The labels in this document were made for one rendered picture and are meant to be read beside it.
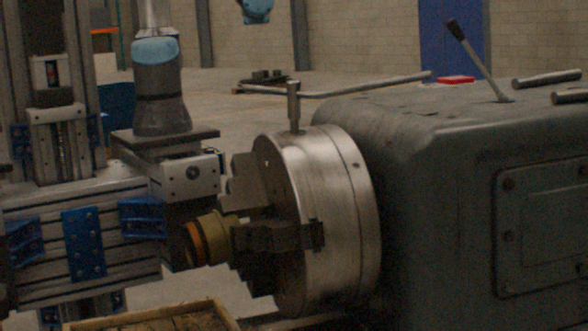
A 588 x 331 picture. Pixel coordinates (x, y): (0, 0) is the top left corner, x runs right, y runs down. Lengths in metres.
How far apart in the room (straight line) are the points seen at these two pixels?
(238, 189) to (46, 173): 0.71
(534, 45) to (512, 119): 11.81
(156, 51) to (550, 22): 11.26
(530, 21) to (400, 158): 11.91
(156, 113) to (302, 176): 0.73
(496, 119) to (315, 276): 0.36
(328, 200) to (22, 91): 1.01
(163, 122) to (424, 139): 0.84
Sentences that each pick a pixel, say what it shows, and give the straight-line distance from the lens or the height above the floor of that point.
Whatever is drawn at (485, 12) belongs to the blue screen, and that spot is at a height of 1.33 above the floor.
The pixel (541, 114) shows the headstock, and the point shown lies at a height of 1.25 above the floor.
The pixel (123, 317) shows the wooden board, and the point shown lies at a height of 0.90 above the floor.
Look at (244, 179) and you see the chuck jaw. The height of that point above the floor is 1.16.
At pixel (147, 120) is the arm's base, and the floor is 1.20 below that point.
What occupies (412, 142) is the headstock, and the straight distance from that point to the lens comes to 1.04.
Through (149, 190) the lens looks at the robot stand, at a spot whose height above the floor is 1.04.
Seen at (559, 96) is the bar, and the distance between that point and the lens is 1.19.
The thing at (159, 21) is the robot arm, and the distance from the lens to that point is 1.87.
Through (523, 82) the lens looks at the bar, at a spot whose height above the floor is 1.27.
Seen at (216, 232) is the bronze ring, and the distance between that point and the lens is 1.12.
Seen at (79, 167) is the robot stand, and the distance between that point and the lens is 1.81.
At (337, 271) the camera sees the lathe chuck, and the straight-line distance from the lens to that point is 1.07.
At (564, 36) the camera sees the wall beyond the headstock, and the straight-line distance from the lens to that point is 12.56.
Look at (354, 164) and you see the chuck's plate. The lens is 1.09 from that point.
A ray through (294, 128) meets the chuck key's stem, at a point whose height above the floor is 1.24.
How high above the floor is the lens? 1.43
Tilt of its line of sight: 12 degrees down
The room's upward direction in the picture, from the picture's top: 4 degrees counter-clockwise
